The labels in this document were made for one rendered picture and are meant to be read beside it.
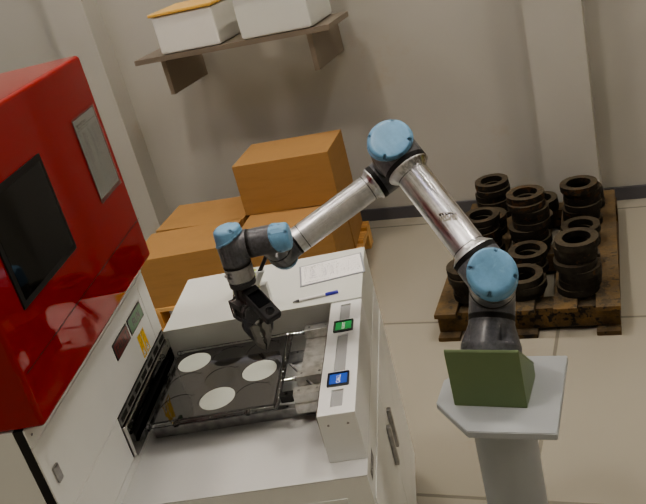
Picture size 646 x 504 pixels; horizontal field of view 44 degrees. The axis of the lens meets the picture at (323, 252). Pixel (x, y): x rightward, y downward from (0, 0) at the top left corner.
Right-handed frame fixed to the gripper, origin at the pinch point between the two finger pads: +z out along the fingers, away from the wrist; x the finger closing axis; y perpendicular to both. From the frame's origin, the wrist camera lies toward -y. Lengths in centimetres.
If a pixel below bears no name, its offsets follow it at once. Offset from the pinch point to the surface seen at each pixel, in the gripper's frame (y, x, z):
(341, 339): -10.2, -17.4, 4.1
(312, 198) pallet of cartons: 195, -142, 49
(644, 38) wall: 90, -307, 7
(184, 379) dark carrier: 22.7, 17.4, 9.8
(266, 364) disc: 7.0, -1.6, 9.6
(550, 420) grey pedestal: -65, -35, 18
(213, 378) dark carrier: 15.1, 11.7, 9.8
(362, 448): -38.9, 1.4, 14.6
